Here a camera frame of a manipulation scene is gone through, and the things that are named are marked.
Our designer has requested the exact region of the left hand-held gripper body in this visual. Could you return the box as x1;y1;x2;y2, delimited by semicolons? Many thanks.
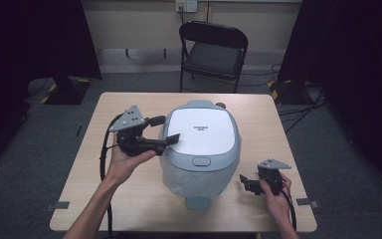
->
107;105;152;157

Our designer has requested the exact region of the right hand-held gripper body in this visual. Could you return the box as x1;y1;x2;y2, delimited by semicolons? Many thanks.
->
257;157;292;196

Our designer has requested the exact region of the person's right hand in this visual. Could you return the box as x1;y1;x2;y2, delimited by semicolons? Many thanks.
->
259;172;293;224

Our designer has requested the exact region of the person's left hand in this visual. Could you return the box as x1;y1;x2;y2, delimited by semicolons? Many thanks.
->
104;140;157;187

